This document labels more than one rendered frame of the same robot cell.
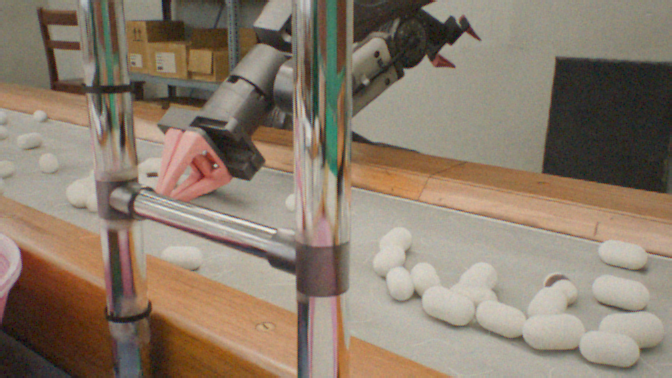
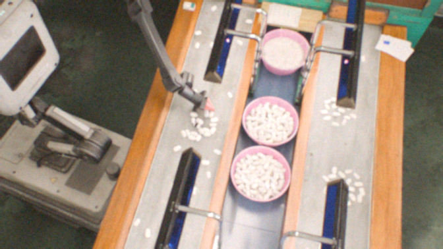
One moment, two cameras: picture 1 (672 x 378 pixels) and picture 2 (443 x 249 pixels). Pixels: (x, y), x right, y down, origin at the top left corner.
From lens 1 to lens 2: 2.35 m
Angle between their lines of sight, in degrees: 90
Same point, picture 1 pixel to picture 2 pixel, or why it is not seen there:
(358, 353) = (246, 61)
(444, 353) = (234, 60)
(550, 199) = (180, 54)
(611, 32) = not seen: outside the picture
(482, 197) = (179, 65)
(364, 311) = (229, 70)
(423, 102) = not seen: outside the picture
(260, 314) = (244, 72)
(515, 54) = not seen: outside the picture
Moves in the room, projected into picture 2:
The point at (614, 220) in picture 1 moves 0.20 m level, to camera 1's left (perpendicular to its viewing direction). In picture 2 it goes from (184, 45) to (202, 74)
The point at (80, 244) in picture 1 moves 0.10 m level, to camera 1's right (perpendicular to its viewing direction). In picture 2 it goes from (238, 103) to (229, 88)
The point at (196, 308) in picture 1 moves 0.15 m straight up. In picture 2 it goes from (247, 78) to (249, 60)
